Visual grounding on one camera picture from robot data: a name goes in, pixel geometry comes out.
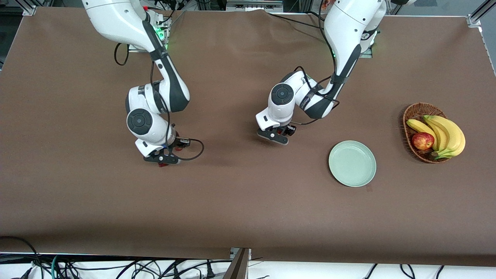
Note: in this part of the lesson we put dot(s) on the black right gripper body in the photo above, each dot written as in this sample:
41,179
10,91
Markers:
179,144

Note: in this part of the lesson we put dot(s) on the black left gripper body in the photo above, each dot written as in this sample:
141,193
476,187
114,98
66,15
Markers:
288,130

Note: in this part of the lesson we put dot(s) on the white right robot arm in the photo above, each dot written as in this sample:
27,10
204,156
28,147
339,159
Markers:
112,19

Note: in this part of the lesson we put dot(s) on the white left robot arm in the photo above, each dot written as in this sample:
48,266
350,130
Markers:
348,23

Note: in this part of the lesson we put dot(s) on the pale green round plate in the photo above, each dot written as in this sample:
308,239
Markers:
352,163

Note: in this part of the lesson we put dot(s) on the table cover sheet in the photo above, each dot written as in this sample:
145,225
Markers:
232,193

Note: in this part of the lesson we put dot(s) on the woven wicker basket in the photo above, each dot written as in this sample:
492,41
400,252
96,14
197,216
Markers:
414,112

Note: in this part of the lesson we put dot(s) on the silver metal device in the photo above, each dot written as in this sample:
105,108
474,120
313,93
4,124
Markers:
254,4

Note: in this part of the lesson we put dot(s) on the orange background object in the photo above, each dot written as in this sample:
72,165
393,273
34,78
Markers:
323,4

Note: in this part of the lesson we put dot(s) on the yellow banana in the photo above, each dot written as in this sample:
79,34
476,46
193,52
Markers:
457,137
441,135
420,127

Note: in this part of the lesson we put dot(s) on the red apple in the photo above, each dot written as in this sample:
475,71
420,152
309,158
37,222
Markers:
422,141

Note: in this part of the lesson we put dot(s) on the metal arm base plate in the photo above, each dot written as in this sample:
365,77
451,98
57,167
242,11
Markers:
135,49
368,54

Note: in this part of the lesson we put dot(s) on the aluminium profile post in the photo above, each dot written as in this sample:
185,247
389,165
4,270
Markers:
238,267

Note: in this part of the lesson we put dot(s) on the aluminium frame corner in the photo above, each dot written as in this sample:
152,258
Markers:
29,9
473,19

